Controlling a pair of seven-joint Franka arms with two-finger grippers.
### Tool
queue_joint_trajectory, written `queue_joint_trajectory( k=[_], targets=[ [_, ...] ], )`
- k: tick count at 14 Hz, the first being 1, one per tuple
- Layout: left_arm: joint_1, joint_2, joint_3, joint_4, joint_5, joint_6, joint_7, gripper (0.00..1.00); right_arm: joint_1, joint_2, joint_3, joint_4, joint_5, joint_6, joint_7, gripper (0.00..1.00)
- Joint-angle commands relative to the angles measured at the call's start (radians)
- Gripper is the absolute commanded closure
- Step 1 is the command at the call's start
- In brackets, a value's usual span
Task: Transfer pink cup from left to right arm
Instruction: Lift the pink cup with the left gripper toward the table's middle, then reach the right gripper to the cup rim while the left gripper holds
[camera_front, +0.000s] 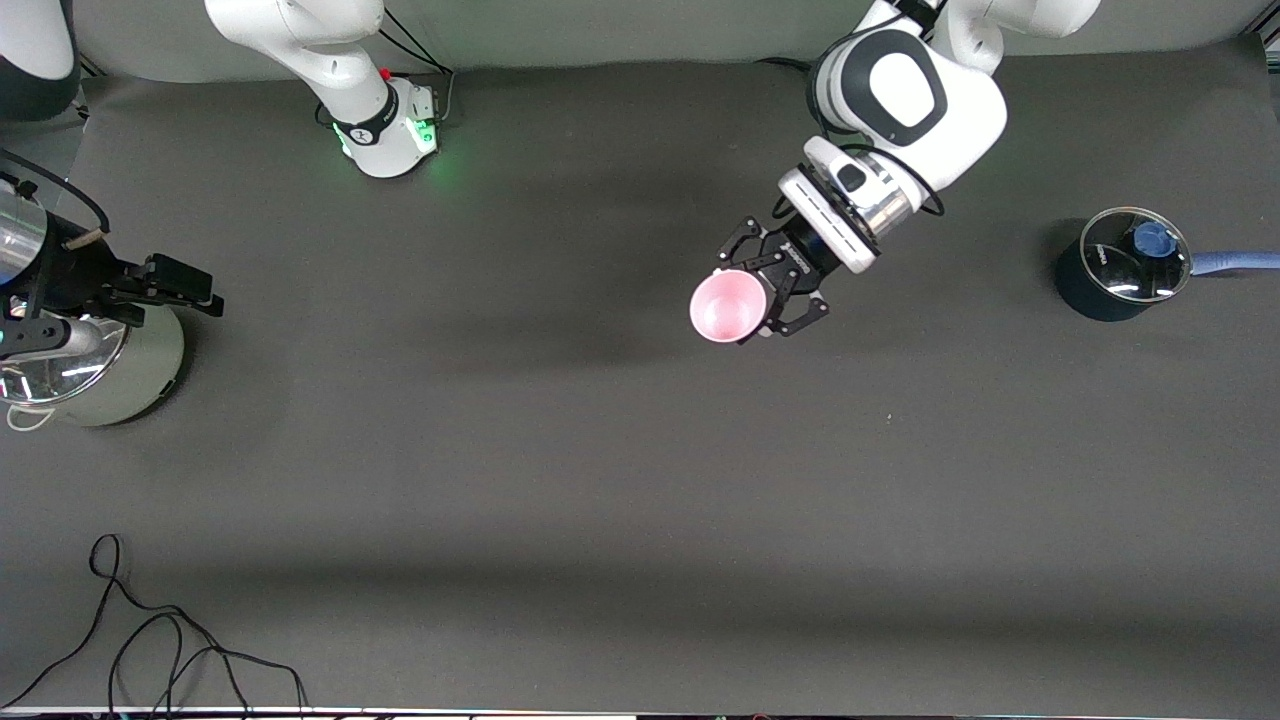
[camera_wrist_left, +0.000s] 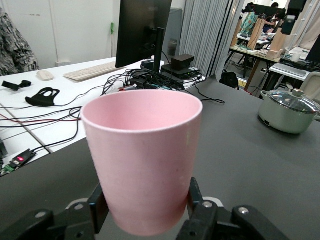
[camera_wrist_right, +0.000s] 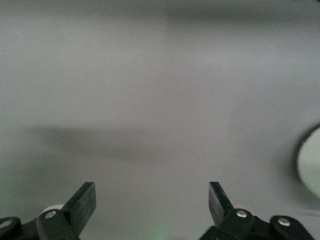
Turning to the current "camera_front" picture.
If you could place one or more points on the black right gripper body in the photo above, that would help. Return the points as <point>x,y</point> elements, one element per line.
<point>82,277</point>

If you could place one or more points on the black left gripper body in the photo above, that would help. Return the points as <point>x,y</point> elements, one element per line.
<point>799,256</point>

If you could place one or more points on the pink plastic cup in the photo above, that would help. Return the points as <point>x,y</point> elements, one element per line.
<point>728,308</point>

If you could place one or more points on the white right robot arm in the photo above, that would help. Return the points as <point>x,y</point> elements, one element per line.
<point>300,40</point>

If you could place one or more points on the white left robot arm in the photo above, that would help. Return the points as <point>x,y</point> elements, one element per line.
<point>900,90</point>

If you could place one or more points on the pale green pot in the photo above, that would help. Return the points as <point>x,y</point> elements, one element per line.
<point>145,365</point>

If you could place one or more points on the glass lid with steel rim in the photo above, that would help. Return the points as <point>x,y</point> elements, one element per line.
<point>70,375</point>

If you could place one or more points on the dark blue saucepan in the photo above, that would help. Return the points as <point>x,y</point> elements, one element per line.
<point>1085,290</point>

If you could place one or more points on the glass lid with blue knob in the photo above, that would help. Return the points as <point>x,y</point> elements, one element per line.
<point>1125,255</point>

